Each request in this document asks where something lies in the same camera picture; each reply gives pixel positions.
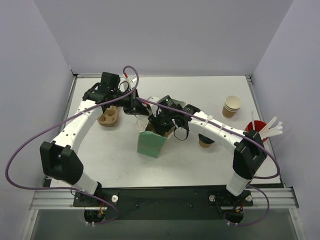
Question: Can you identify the green paper takeout bag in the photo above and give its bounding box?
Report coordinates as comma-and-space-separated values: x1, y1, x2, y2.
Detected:
136, 102, 176, 158

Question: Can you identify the brown paper coffee cup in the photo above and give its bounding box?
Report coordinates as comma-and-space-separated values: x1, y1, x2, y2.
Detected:
198, 139, 214, 148

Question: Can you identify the black plastic cup lid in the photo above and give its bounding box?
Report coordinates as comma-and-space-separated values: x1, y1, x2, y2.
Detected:
198, 133, 214, 142

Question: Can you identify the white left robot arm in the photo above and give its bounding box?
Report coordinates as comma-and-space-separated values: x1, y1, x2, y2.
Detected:
39, 72, 149, 206

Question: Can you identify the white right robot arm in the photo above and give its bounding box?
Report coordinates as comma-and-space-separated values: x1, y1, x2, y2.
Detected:
145, 95, 267, 197

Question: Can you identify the brown pulp cup carrier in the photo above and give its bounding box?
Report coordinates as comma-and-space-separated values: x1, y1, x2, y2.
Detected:
97, 106, 119, 127

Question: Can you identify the stack of brown paper cups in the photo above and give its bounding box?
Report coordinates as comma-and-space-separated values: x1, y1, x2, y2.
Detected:
222, 95, 243, 118

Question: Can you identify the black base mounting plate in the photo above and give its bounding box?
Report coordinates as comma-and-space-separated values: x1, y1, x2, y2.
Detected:
73, 185, 253, 221

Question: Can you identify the red cylindrical straw holder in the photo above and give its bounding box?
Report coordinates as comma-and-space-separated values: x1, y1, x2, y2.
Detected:
244, 120, 267, 140

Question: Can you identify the white wrapped straws bundle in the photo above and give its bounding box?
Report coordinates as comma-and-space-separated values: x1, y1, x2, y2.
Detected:
259, 116, 283, 139

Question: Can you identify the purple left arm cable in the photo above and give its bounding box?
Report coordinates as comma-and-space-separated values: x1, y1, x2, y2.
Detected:
5, 65, 140, 225

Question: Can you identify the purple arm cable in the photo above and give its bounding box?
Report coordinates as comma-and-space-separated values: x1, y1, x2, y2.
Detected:
5, 65, 140, 225
136, 97, 281, 227

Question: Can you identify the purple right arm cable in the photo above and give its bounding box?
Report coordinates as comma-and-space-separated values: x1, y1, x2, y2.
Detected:
136, 97, 281, 227

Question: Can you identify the aluminium front rail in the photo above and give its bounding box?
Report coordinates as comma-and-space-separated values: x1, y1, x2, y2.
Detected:
29, 188, 299, 210

